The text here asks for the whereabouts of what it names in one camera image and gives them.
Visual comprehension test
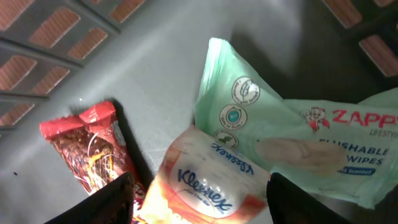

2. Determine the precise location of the green flushable wipes pack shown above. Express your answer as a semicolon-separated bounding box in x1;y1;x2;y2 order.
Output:
194;38;397;208

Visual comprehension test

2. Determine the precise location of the orange Kleenex tissue pack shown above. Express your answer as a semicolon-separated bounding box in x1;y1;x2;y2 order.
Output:
137;126;269;223

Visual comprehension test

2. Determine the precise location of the grey plastic shopping basket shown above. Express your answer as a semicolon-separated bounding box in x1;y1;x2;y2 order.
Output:
1;0;397;223

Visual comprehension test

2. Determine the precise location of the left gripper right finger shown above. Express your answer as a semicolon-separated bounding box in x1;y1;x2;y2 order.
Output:
266;172;350;224

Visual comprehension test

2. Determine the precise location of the red chocolate bar wrapper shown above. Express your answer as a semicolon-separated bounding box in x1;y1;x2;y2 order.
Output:
39;101;147;223

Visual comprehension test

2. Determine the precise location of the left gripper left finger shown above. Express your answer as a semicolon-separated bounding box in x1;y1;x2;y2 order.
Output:
45;172;134;224

